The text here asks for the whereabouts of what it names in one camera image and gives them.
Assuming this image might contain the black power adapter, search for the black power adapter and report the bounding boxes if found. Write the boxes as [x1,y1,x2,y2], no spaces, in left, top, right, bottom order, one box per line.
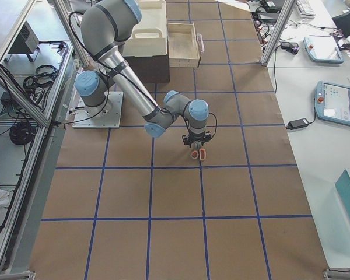
[286,118,310,130]

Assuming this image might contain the grey orange scissors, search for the grey orange scissors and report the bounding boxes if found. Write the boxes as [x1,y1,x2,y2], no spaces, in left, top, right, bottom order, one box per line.
[190,142,207,162]

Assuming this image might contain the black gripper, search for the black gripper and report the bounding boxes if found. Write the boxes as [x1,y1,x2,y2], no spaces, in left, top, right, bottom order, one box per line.
[182,131,214,147]

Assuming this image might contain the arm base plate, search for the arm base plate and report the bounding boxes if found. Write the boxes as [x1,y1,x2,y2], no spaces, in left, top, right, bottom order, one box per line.
[72,92,124,129]

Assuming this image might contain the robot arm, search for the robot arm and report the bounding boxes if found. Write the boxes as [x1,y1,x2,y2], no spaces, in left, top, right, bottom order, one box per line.
[80,1,213,146]

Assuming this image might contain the blue teach pendant far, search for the blue teach pendant far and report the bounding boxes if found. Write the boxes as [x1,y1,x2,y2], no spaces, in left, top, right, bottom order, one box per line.
[303,35,344,64]

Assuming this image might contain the blue teach pendant near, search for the blue teach pendant near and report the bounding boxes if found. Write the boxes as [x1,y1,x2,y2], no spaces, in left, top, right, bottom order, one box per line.
[314,81,350,126]

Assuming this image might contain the aluminium frame post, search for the aluminium frame post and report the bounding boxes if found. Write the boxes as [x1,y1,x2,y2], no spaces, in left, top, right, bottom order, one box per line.
[261,0,296,67]

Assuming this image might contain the blue teach pendant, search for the blue teach pendant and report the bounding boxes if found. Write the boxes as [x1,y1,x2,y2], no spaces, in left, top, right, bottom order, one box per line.
[314,81,350,126]
[303,35,344,64]

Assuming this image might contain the grey electronics box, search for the grey electronics box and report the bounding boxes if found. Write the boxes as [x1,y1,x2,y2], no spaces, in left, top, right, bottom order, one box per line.
[4,21,40,62]

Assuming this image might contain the white plastic tray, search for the white plastic tray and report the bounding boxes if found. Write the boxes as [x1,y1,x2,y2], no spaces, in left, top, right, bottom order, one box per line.
[123,1,167,57]

